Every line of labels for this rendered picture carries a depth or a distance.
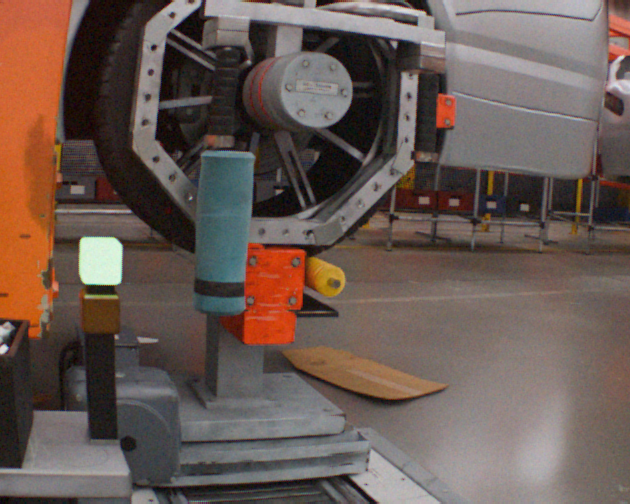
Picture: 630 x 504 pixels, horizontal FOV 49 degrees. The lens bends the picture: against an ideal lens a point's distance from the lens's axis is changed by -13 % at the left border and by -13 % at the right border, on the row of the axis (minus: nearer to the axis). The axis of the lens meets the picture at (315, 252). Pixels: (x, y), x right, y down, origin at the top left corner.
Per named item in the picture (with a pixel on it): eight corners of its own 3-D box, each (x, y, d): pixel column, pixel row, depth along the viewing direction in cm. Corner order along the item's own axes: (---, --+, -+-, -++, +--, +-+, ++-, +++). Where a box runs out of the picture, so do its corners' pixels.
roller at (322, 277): (292, 270, 170) (294, 244, 169) (349, 299, 143) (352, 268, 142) (267, 270, 168) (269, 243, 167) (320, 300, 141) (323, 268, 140)
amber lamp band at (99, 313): (115, 325, 74) (115, 287, 74) (121, 336, 71) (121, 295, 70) (79, 325, 73) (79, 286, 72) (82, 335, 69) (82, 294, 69)
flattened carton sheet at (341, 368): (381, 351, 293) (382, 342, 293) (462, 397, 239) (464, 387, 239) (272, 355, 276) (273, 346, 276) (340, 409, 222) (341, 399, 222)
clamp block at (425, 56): (419, 75, 129) (420, 47, 128) (446, 74, 121) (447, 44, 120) (393, 71, 127) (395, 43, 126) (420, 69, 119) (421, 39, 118)
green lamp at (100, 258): (116, 277, 74) (117, 237, 73) (121, 285, 70) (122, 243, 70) (79, 276, 72) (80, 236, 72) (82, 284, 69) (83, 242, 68)
